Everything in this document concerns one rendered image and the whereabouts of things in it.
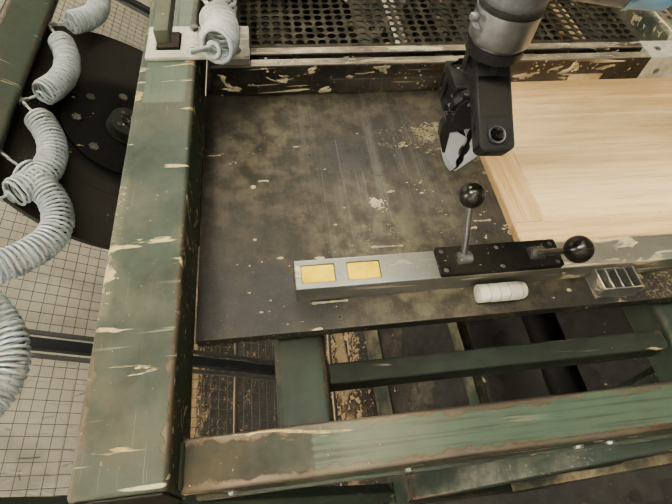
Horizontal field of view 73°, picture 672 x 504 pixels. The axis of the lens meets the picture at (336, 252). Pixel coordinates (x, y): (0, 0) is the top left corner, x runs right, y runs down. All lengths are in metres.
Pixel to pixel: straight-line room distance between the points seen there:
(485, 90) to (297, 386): 0.48
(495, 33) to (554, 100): 0.56
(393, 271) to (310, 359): 0.18
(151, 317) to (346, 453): 0.29
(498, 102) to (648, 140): 0.58
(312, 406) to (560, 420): 0.33
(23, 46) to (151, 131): 0.73
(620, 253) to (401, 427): 0.47
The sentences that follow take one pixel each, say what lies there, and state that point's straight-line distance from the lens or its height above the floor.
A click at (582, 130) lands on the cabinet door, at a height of 1.17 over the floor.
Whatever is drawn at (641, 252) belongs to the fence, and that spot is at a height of 1.22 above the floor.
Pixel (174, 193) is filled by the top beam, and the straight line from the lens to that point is 0.71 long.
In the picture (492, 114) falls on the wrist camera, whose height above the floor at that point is 1.61.
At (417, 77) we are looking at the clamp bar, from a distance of 1.04.
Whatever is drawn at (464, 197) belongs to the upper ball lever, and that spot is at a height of 1.55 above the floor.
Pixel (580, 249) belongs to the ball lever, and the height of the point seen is 1.45.
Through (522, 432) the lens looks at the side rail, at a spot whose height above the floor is 1.48.
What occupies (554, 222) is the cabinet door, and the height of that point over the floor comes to 1.30.
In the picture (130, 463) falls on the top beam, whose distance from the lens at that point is 0.56.
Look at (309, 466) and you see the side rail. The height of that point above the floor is 1.70.
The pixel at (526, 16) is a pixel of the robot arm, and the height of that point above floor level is 1.66.
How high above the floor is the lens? 2.03
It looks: 35 degrees down
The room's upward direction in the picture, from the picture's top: 73 degrees counter-clockwise
